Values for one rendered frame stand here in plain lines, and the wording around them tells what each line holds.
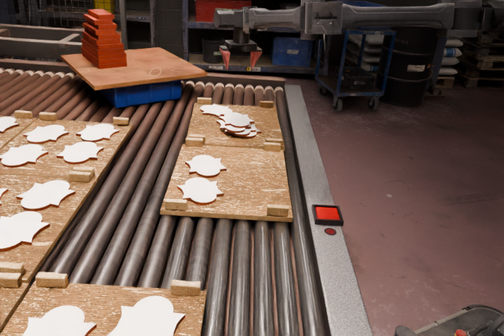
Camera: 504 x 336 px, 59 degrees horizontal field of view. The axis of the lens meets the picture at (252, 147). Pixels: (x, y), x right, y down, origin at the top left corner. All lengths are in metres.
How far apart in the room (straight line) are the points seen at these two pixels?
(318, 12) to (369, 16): 0.12
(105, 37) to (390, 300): 1.84
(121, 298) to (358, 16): 0.82
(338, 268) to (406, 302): 1.40
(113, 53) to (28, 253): 1.15
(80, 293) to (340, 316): 0.52
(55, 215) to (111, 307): 0.36
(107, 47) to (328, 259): 1.35
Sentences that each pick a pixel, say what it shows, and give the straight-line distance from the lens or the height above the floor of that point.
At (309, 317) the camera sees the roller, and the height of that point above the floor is 0.92.
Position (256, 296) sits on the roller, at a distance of 0.98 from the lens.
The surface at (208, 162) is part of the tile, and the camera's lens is 1.40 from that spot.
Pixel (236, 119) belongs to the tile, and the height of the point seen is 0.98.
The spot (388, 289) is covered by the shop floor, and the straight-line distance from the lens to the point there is 2.51.
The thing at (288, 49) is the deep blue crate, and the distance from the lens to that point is 5.72.
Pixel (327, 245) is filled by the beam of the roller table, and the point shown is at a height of 0.91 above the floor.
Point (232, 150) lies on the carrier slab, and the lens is 1.51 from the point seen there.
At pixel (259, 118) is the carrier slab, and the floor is 0.94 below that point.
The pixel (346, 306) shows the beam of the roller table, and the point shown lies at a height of 0.91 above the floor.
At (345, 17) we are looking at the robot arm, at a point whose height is 1.44.
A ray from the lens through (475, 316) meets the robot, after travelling 2.17.
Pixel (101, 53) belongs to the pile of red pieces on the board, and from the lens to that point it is 2.02.
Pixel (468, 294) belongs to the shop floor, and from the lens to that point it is 2.67.
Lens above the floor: 1.60
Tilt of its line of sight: 25 degrees down
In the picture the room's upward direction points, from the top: 4 degrees clockwise
